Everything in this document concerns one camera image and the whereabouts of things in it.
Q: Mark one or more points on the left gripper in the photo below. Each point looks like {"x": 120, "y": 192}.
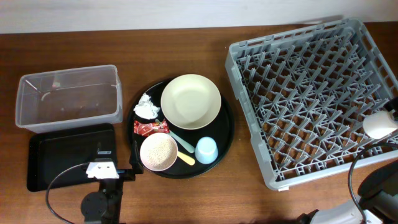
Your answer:
{"x": 129, "y": 175}

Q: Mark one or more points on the white cup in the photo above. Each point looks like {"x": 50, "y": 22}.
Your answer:
{"x": 379, "y": 125}

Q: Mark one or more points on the pink bowl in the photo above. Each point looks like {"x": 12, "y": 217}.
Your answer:
{"x": 158, "y": 152}

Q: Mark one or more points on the grey dishwasher rack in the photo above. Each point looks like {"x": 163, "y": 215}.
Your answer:
{"x": 305, "y": 94}

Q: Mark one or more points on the light blue cup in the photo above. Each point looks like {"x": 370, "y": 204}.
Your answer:
{"x": 206, "y": 150}

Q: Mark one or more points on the cream plate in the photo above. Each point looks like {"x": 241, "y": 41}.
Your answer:
{"x": 190, "y": 101}

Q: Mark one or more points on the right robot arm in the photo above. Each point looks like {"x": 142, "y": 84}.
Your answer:
{"x": 376, "y": 201}

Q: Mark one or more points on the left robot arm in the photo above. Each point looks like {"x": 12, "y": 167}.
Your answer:
{"x": 104, "y": 205}

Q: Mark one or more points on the red candy wrapper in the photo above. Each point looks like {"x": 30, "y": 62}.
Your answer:
{"x": 147, "y": 129}

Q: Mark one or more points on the crumpled white tissue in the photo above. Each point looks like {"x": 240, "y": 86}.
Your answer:
{"x": 145, "y": 108}

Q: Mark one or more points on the black rectangular tray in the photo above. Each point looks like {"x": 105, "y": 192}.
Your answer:
{"x": 53, "y": 152}

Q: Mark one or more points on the clear plastic bin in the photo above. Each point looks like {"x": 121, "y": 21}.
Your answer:
{"x": 71, "y": 98}

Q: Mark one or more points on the round black tray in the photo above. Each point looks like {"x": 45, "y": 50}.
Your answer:
{"x": 221, "y": 130}

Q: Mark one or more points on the mint green spoon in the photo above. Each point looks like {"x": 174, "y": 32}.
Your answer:
{"x": 181, "y": 141}

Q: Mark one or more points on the yellow spoon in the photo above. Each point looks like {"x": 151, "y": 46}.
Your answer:
{"x": 187, "y": 159}

